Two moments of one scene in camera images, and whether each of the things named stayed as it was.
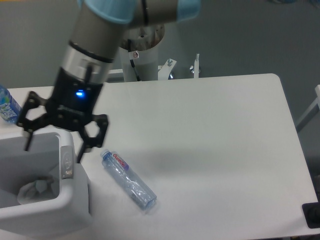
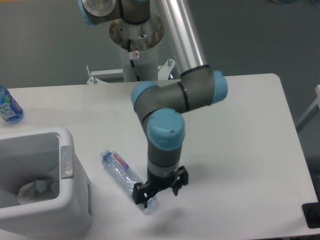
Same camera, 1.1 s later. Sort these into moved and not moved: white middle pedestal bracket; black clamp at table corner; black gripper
Moved: black gripper
Not moved: white middle pedestal bracket; black clamp at table corner
